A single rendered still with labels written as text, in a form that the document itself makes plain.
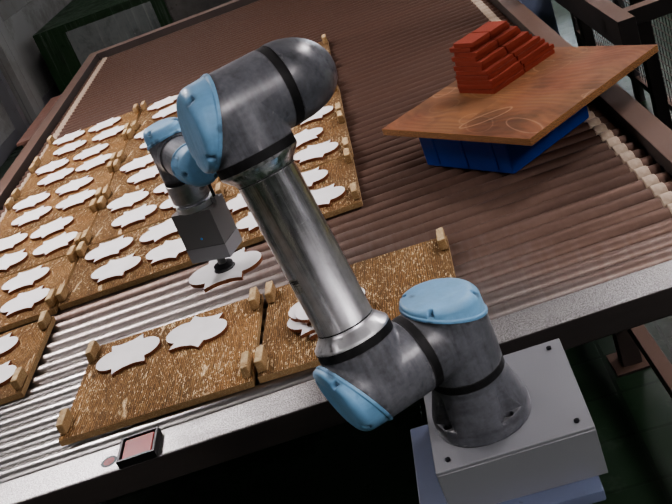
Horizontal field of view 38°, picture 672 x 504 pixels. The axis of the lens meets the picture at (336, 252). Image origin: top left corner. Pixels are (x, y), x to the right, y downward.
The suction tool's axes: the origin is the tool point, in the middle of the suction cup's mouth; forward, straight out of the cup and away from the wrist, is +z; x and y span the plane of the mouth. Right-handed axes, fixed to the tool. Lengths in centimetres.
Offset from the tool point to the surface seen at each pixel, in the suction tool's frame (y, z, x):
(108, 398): 32.1, 18.4, 10.3
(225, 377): 5.1, 18.4, 8.0
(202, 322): 19.5, 17.6, -12.9
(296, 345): -7.7, 18.4, 0.1
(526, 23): -34, 17, -173
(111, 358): 38.7, 17.6, -3.5
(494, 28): -40, -5, -98
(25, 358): 68, 18, -10
